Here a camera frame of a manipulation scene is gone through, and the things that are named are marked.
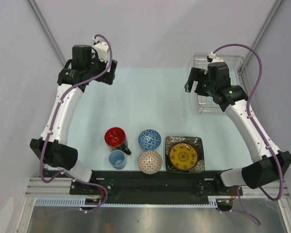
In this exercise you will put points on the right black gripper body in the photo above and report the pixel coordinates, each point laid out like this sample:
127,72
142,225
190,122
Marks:
202,88

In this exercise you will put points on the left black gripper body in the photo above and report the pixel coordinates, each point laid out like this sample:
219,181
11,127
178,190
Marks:
96,68

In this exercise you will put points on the metal wire dish rack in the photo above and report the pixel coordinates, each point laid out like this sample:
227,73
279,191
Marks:
225,84

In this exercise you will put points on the black floral square plate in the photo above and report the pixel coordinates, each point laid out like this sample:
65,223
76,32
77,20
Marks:
196,142

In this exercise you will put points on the blue patterned bowl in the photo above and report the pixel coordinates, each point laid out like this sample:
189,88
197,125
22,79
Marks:
149,139

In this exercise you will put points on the yellow round plate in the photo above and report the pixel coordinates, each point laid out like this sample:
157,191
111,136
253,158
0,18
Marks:
183,156

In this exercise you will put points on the red patterned bowl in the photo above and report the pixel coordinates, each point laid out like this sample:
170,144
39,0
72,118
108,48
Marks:
150,162

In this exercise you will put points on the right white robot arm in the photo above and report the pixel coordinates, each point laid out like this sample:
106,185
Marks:
269,162

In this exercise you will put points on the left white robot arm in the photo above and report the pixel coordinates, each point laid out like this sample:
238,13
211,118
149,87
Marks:
88,63

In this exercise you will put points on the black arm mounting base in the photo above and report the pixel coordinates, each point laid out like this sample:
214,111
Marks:
161,188

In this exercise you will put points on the red and black mug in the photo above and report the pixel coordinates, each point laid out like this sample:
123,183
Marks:
116,139

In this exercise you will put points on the light blue cup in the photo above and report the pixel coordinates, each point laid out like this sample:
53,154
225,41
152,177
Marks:
117,159

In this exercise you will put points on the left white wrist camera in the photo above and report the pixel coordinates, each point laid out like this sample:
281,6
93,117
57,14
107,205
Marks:
101,47

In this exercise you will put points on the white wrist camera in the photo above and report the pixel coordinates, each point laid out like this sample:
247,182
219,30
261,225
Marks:
212,58
101,47

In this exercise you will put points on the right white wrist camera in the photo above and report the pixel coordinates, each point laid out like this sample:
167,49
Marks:
212,58

